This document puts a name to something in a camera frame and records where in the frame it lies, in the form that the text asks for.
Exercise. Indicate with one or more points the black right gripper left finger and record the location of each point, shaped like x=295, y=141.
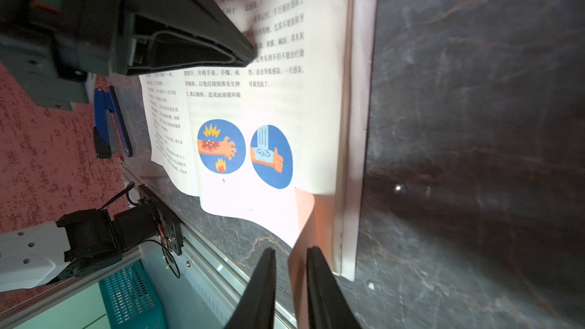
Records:
x=257, y=306

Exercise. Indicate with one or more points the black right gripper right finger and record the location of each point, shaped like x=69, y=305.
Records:
x=327, y=307

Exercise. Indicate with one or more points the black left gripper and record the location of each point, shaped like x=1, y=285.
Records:
x=56, y=49

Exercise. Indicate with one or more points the pink sticky note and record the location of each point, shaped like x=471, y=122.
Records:
x=304, y=246

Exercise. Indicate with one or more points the children's book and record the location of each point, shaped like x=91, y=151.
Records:
x=282, y=141

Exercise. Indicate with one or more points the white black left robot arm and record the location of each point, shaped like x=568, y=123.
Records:
x=76, y=245

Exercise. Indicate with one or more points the teal plastic basket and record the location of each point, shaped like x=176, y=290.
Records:
x=131, y=301

